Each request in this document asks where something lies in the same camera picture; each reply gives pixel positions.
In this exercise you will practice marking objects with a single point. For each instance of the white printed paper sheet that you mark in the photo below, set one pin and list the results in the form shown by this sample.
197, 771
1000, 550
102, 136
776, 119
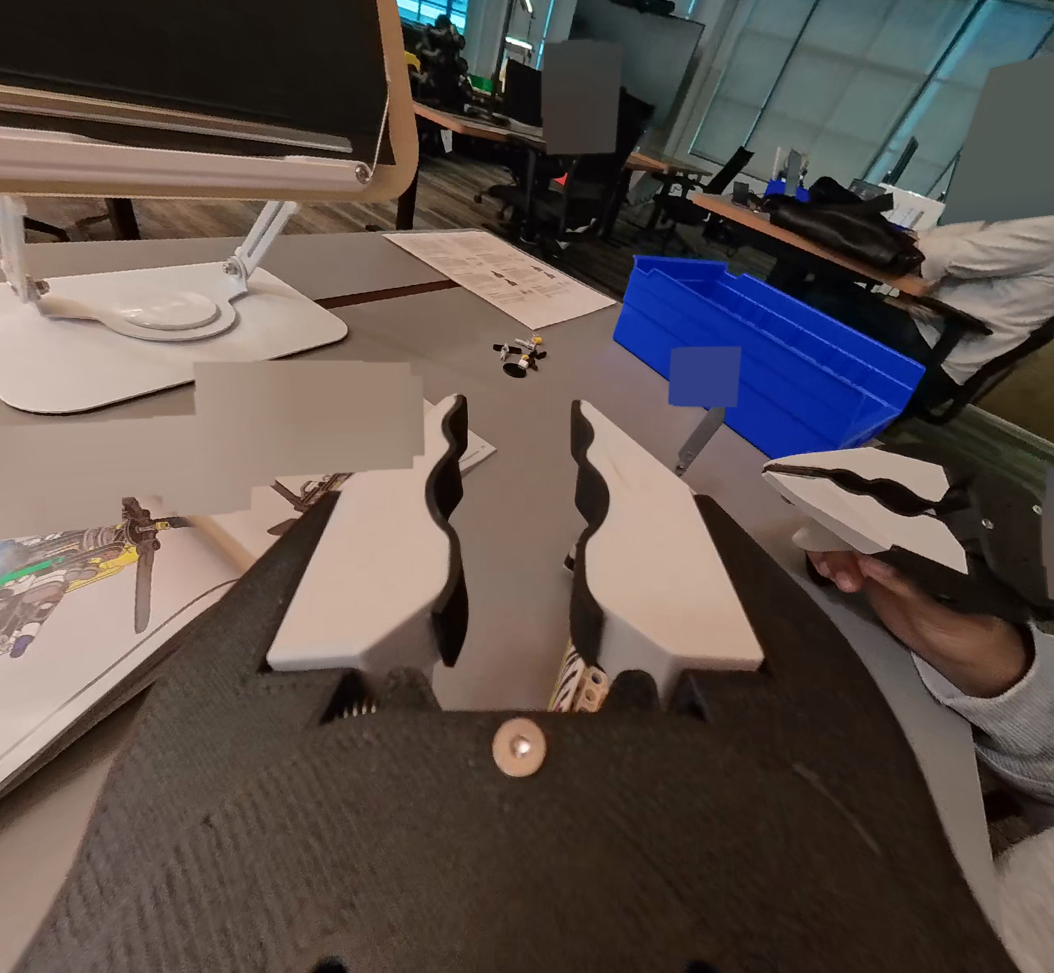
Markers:
502, 273

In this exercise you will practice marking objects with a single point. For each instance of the black jacket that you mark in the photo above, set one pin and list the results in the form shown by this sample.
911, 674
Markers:
848, 223

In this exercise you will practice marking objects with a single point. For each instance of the lego instruction booklet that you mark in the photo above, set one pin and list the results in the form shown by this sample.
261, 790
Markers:
82, 660

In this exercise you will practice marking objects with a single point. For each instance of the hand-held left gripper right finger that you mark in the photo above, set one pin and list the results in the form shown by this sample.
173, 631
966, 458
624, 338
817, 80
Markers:
667, 569

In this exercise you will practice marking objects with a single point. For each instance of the large grey display screen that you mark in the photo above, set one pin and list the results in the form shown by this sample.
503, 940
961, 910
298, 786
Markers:
650, 59

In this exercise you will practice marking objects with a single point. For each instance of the blue storage bin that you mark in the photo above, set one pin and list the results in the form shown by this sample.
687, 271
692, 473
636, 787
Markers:
782, 363

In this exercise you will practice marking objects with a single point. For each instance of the person's right forearm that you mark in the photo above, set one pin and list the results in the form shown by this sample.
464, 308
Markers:
1013, 726

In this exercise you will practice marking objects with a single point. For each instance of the person's clothed body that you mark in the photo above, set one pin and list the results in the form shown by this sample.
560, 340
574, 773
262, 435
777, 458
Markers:
1029, 907

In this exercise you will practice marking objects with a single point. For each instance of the wooden office desk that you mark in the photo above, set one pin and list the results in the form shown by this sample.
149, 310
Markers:
741, 217

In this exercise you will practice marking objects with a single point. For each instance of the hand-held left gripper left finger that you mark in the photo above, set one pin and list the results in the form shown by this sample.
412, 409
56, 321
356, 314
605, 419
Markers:
362, 569

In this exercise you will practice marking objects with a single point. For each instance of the zebra striped lego plane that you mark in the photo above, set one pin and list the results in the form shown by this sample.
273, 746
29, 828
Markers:
580, 685

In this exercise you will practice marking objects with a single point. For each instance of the person's right hand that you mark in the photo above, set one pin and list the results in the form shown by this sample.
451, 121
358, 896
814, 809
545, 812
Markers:
947, 635

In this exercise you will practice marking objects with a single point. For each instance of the cluster of small lego pins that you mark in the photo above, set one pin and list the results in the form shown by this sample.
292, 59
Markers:
520, 355

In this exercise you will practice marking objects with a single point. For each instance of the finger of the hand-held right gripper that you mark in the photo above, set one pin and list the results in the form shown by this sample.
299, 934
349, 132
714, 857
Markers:
897, 469
856, 520

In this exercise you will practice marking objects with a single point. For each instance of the white tablet stand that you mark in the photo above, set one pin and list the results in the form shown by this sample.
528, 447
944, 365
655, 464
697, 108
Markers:
165, 314

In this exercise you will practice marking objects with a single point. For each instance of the black office chair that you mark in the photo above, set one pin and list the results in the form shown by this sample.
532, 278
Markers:
725, 174

